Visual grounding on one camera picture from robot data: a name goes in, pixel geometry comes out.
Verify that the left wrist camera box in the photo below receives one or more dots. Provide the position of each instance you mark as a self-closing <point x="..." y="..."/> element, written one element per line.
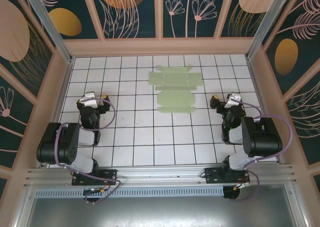
<point x="90" y="100"/>

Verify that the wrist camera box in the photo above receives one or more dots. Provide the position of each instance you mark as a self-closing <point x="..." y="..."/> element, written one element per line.
<point x="90" y="100"/>
<point x="233" y="100"/>

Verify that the grey metal sheet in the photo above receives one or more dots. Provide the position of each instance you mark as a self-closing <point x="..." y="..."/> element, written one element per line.
<point x="160" y="212"/>

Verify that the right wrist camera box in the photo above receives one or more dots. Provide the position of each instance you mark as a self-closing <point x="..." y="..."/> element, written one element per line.
<point x="233" y="100"/>

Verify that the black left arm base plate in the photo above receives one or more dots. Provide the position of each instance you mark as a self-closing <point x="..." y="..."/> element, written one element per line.
<point x="110" y="175"/>

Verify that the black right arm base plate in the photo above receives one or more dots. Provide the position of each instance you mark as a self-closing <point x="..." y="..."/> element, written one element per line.
<point x="212" y="175"/>

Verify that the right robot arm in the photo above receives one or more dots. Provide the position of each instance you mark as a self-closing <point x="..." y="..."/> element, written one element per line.
<point x="265" y="139"/>

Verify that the light green paper box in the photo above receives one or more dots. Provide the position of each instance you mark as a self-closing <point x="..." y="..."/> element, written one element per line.
<point x="175" y="79"/>

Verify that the aluminium mounting rail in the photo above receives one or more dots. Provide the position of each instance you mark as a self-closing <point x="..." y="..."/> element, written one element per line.
<point x="160" y="173"/>

